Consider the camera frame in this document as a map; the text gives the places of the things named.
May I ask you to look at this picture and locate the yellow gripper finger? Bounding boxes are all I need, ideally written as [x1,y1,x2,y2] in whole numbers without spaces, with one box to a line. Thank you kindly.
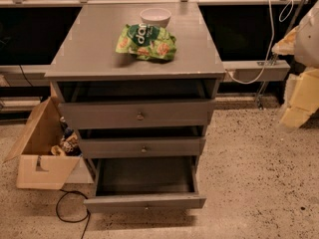
[272,26,299,55]
[279,68,319,128]

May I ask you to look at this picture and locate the grey bottom drawer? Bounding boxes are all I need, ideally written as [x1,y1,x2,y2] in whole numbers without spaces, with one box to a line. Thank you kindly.
[84,156,206,213]

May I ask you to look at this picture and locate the grey drawer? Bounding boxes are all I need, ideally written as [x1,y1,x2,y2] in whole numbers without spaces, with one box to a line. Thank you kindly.
[59,100,213,129]
[79,136,205,158]
[84,156,206,213]

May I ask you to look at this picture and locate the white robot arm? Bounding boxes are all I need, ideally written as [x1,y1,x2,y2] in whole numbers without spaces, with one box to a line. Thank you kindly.
[272,1,319,130]

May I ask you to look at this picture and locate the grey top drawer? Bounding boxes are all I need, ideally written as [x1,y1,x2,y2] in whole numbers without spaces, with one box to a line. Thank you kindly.
[59,100,213,129]

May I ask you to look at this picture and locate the grey drawer cabinet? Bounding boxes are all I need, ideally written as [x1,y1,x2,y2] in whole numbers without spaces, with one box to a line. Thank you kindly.
[44,1,227,184]

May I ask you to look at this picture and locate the grey middle drawer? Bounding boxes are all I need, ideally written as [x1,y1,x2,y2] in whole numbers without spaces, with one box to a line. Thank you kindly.
[79,136,205,158]

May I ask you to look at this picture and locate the metal stand pole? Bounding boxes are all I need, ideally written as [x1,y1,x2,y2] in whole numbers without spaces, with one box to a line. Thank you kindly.
[254,0,315,111]

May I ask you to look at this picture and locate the white bowl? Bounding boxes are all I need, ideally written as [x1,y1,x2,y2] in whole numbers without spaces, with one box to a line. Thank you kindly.
[140,8,171,28]

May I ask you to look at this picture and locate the green chip bag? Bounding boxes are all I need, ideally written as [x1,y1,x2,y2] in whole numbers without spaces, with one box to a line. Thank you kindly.
[116,23,176,61]

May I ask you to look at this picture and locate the items inside cardboard box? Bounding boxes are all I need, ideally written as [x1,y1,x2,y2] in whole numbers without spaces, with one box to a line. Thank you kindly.
[51,117,82,156]

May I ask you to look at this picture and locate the open cardboard box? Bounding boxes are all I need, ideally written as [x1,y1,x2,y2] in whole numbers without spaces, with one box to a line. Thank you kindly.
[4,98,86,190]

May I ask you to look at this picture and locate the grey wall rail shelf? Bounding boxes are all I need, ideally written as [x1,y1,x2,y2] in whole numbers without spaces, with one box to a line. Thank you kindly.
[223,60,290,83]

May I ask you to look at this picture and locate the white hanging cable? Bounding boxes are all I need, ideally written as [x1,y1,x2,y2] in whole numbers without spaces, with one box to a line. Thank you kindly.
[226,0,295,86]

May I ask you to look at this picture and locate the black floor cable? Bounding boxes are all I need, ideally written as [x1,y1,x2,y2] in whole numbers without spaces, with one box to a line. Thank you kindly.
[55,189,92,239]

